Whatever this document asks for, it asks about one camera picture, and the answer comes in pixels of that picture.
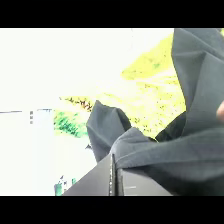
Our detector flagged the black garment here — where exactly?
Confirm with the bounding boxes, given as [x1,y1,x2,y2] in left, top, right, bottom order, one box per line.
[85,28,224,197]

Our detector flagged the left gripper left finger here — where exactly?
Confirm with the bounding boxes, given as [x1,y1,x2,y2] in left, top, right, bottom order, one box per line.
[62,153,116,197]

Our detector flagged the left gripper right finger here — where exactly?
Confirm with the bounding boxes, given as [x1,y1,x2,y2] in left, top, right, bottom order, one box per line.
[115,167,174,197]

